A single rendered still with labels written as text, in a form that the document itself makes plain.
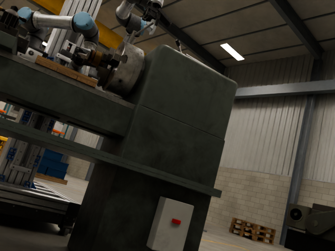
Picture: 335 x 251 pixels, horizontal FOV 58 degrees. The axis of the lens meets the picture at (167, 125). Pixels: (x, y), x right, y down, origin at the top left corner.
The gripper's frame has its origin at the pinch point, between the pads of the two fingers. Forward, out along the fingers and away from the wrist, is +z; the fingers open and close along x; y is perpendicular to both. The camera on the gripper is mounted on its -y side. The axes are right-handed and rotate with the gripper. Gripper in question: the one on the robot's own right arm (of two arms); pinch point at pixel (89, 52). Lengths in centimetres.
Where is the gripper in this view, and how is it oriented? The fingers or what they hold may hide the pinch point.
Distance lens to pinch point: 179.3
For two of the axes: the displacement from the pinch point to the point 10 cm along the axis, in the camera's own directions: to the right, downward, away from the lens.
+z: 4.5, -0.8, -8.9
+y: -8.5, -3.4, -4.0
